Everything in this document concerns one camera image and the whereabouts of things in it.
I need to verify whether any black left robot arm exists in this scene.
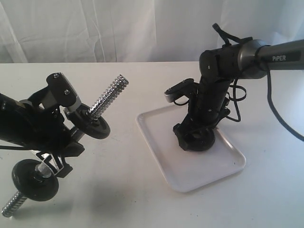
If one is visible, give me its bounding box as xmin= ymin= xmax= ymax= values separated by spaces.
xmin=0 ymin=88 xmax=85 ymax=178

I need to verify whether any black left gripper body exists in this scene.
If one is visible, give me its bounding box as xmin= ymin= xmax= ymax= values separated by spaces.
xmin=14 ymin=86 xmax=73 ymax=151

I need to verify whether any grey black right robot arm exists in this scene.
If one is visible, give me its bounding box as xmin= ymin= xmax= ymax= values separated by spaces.
xmin=165 ymin=39 xmax=304 ymax=152

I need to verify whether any white backdrop curtain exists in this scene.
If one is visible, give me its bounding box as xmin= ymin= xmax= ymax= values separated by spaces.
xmin=0 ymin=0 xmax=304 ymax=63

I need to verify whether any chrome threaded dumbbell bar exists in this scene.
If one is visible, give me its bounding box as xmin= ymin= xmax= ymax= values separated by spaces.
xmin=1 ymin=76 xmax=128 ymax=218

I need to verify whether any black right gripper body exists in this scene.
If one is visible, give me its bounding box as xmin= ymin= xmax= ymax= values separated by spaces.
xmin=184 ymin=78 xmax=231 ymax=130

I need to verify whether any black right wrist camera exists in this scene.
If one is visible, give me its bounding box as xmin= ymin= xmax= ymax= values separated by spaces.
xmin=164 ymin=78 xmax=199 ymax=106

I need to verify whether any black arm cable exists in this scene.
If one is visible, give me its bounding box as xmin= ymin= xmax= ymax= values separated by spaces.
xmin=0 ymin=144 xmax=31 ymax=151
xmin=212 ymin=22 xmax=304 ymax=143

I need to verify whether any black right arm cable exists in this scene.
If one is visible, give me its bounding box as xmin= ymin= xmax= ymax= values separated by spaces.
xmin=212 ymin=22 xmax=304 ymax=143

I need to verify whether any white rectangular plastic tray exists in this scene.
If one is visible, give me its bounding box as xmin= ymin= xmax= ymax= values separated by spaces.
xmin=136 ymin=105 xmax=246 ymax=193

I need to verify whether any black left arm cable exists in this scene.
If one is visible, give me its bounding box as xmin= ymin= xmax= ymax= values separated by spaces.
xmin=0 ymin=144 xmax=31 ymax=151

